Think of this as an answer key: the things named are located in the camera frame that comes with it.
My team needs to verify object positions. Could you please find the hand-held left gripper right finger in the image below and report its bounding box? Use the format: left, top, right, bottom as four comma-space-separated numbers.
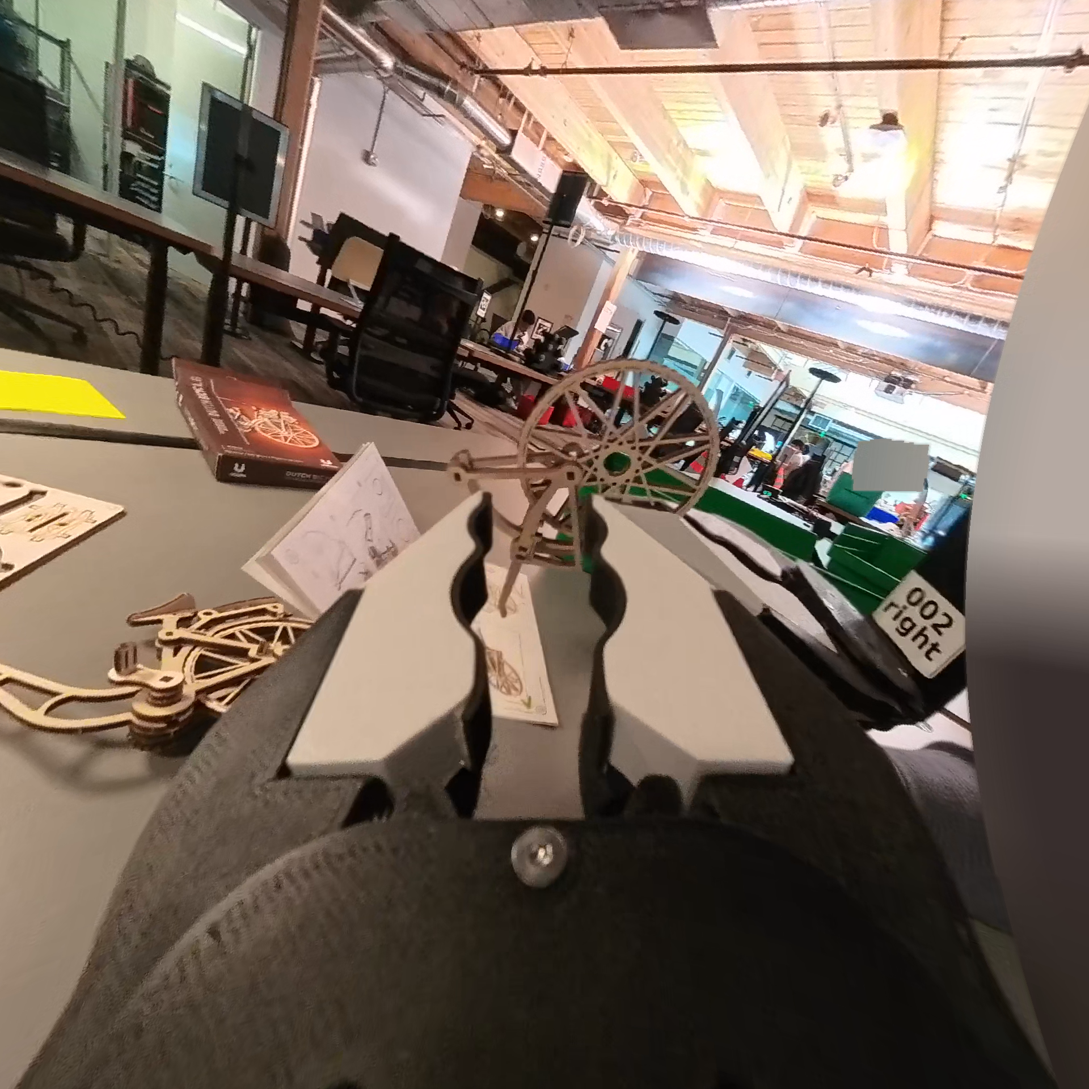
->
587, 493, 797, 779

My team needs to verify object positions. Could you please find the wooden bicycle frame model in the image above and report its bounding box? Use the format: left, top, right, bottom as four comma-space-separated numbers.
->
0, 593, 318, 755

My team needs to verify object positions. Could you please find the green plastic bin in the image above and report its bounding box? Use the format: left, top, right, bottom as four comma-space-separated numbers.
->
681, 470, 930, 598

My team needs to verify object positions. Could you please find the black mesh office chair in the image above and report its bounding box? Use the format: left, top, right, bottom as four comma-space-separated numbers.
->
327, 233, 486, 428

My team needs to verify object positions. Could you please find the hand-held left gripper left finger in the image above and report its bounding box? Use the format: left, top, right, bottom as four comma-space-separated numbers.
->
285, 489, 495, 779

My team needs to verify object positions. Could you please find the wooden spoked wheel assembly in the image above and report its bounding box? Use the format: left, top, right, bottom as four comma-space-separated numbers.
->
446, 357, 723, 618

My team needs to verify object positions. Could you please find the dark wooden desk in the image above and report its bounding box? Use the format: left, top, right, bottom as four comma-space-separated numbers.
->
0, 149, 216, 376

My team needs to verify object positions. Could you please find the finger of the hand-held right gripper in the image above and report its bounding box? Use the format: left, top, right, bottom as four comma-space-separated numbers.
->
685, 510, 803, 598

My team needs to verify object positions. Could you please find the yellow paper sheet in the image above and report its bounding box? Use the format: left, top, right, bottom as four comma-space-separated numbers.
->
0, 370, 128, 420

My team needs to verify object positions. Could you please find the white instruction booklet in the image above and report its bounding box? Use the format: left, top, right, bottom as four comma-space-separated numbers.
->
242, 442, 560, 729

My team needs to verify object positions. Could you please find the brown model kit box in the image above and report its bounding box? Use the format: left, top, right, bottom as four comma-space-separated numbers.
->
171, 357, 342, 487

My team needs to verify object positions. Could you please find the wooden laser-cut parts sheet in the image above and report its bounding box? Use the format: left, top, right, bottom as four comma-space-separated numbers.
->
0, 474, 127, 590

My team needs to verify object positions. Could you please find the monitor on stand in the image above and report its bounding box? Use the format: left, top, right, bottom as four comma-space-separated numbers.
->
193, 82, 291, 228

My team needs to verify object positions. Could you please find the dark storage shelf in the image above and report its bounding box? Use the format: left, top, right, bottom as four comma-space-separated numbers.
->
117, 55, 172, 214

